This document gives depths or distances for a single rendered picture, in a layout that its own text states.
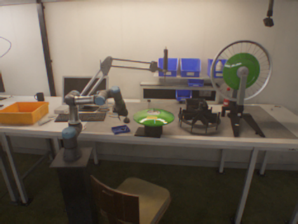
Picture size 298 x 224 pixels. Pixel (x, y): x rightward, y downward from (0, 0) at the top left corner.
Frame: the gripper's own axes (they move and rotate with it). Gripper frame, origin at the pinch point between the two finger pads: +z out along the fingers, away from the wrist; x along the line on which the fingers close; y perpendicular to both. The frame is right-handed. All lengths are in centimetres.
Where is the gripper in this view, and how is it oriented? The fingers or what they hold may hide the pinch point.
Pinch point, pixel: (124, 121)
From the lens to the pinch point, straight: 159.1
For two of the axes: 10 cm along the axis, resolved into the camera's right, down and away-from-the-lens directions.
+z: 1.2, 6.7, 7.4
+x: -9.6, -1.0, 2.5
